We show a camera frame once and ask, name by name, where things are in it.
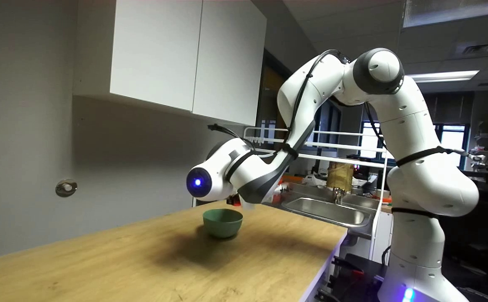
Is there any green bowl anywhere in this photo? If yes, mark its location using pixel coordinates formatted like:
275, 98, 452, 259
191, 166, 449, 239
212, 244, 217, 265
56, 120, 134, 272
201, 207, 244, 242

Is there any tan cylindrical object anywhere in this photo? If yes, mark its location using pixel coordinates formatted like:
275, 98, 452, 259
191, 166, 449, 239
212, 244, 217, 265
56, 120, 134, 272
325, 161, 355, 198

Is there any stainless steel sink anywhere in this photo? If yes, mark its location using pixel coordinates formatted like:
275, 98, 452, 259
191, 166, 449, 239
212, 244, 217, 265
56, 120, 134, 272
278, 195, 377, 230

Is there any rectangular ceiling light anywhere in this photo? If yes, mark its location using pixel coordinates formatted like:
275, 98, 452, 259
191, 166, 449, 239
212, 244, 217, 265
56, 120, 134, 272
409, 69, 481, 86

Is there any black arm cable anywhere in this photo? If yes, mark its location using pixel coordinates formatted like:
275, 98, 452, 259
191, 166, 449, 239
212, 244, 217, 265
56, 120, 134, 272
224, 49, 337, 182

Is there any white wire shelf rack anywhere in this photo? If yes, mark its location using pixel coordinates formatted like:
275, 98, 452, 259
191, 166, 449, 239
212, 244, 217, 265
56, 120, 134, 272
241, 125, 400, 172

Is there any white wall cabinet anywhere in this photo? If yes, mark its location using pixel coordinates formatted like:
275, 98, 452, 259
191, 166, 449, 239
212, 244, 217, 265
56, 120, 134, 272
73, 0, 268, 128

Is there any round grey wall fixture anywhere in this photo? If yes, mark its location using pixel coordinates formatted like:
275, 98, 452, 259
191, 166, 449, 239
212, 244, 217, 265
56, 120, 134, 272
53, 178, 78, 198

